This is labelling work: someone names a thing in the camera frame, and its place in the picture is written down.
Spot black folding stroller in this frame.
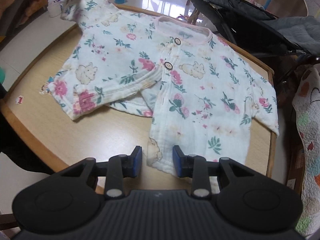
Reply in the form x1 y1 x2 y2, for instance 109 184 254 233
186 0 320 63

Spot white floral baby jacket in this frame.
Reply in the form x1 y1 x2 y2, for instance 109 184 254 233
48 0 278 174

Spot heart patterned quilt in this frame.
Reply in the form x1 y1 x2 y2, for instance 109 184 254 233
292 67 319 237

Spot wooden chair frame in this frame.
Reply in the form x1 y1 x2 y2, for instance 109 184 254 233
186 0 215 25

